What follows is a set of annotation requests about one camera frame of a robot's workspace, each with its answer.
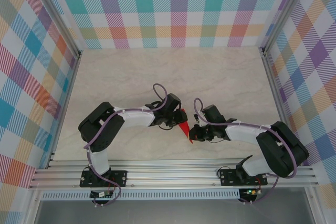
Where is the red paper sheet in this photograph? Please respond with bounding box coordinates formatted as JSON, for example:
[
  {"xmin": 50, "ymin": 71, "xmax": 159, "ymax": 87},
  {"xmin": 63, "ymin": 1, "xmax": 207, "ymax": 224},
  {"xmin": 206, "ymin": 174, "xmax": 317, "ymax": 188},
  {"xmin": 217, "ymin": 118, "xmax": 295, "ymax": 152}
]
[{"xmin": 177, "ymin": 108, "xmax": 194, "ymax": 145}]

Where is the grey metal panel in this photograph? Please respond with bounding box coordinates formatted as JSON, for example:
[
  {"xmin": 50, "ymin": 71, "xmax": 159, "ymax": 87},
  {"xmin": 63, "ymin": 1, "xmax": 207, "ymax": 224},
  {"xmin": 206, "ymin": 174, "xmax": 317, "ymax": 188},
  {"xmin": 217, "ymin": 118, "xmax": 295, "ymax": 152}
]
[{"xmin": 34, "ymin": 199, "xmax": 316, "ymax": 224}]

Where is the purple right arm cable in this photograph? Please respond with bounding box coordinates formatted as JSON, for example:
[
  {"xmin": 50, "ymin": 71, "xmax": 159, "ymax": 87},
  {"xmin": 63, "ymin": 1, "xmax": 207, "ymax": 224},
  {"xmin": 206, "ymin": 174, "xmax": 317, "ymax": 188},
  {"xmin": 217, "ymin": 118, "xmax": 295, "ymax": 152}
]
[{"xmin": 193, "ymin": 98, "xmax": 299, "ymax": 206}]

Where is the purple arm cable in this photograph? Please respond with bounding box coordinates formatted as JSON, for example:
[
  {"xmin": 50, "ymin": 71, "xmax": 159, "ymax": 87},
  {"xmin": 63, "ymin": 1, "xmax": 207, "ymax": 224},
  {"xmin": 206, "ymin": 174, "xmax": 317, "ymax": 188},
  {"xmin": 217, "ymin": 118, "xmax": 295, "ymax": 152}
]
[
  {"xmin": 193, "ymin": 98, "xmax": 299, "ymax": 206},
  {"xmin": 83, "ymin": 83, "xmax": 169, "ymax": 208}
]

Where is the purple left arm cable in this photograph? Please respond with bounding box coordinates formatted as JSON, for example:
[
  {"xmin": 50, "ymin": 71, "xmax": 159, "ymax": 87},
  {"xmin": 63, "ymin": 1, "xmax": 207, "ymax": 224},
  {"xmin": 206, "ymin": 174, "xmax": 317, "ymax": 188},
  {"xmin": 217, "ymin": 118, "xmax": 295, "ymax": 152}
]
[{"xmin": 83, "ymin": 83, "xmax": 169, "ymax": 208}]

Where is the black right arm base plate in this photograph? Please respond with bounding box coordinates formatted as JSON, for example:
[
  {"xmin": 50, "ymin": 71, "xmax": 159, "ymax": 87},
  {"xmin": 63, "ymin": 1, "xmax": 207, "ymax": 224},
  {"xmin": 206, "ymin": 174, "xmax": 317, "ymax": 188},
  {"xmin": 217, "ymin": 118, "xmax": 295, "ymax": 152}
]
[{"xmin": 219, "ymin": 168, "xmax": 268, "ymax": 187}]

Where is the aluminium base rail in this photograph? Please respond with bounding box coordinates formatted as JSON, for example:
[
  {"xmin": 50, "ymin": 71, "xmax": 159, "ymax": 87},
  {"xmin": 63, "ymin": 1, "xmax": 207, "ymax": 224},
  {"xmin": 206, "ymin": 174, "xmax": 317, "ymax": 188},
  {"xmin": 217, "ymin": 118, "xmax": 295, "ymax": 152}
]
[{"xmin": 28, "ymin": 158, "xmax": 320, "ymax": 189}]

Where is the aluminium side rail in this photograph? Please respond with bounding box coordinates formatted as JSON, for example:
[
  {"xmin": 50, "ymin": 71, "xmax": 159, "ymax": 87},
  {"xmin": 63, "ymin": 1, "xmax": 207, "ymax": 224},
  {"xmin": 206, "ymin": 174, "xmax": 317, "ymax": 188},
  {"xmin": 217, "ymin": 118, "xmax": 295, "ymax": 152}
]
[
  {"xmin": 47, "ymin": 50, "xmax": 83, "ymax": 168},
  {"xmin": 258, "ymin": 47, "xmax": 302, "ymax": 166}
]

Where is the slotted metal cable tray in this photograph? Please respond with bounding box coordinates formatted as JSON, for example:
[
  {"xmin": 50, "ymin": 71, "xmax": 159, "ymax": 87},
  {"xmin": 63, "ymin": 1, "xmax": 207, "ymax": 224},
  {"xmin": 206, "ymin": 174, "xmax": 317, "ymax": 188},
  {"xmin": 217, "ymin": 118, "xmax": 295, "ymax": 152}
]
[{"xmin": 40, "ymin": 191, "xmax": 241, "ymax": 200}]

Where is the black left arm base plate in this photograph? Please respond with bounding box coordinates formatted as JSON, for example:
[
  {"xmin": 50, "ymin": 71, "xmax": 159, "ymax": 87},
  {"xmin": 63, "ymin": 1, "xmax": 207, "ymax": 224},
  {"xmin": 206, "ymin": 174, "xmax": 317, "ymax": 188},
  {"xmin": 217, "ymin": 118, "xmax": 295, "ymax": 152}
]
[{"xmin": 80, "ymin": 170, "xmax": 129, "ymax": 188}]

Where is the aluminium frame post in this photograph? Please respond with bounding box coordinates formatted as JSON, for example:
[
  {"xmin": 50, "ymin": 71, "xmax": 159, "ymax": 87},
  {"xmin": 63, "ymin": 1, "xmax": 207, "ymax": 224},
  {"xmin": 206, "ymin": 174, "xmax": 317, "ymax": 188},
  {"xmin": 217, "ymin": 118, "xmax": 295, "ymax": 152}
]
[
  {"xmin": 258, "ymin": 0, "xmax": 314, "ymax": 57},
  {"xmin": 26, "ymin": 0, "xmax": 83, "ymax": 61}
]

